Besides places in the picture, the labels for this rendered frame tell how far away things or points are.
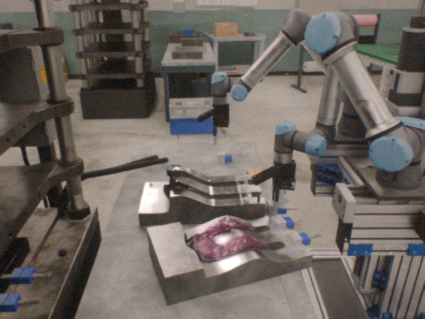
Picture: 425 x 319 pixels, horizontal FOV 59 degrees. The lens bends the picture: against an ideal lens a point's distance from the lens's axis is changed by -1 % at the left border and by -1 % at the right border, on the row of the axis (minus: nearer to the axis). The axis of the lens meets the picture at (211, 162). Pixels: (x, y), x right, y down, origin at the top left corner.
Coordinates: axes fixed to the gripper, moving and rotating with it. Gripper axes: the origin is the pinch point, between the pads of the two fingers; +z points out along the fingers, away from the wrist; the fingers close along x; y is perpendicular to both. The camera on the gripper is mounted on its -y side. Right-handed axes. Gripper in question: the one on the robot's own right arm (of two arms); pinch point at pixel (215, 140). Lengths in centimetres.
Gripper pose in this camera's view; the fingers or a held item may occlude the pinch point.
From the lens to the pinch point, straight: 200.6
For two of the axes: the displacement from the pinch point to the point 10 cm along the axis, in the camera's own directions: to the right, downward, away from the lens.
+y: 9.9, 0.4, -0.9
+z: 0.1, 9.1, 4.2
